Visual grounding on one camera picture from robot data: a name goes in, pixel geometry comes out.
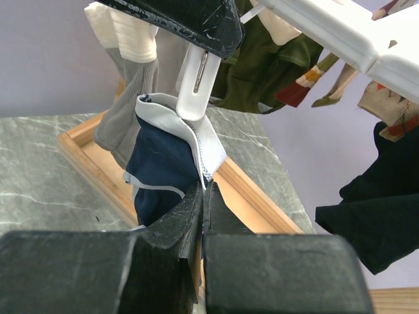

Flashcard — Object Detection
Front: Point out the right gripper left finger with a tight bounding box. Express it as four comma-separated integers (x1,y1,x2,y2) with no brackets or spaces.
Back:
1,184,203,313

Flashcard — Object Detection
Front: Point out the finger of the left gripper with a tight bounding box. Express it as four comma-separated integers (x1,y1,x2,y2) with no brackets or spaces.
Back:
90,1,244,60

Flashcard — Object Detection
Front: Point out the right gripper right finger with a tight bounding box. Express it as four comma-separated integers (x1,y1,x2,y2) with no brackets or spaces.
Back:
203,183,374,313

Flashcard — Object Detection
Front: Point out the navy blue white-trimmed underwear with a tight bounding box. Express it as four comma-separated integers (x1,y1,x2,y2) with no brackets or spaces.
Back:
123,93,227,228

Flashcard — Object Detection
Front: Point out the white plastic clip hanger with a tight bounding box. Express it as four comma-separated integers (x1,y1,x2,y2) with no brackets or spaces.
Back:
176,1,417,121

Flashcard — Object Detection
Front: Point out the olive green hanging underwear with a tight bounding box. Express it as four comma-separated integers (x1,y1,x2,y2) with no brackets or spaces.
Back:
209,9,323,114

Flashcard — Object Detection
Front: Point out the grey hanging underwear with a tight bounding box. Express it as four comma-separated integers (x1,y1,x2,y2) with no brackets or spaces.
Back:
84,1,188,169

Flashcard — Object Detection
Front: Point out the black hanging underwear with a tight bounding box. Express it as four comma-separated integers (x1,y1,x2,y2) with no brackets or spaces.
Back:
315,122,418,274

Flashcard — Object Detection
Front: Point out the striped hanging sock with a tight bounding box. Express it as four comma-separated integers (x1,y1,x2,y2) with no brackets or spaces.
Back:
274,53,358,108

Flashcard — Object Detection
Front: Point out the wooden clothes rack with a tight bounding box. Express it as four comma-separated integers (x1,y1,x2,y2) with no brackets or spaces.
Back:
57,78,419,314

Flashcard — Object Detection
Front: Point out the orange patterned hanging sock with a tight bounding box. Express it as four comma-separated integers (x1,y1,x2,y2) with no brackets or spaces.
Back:
358,81,418,142

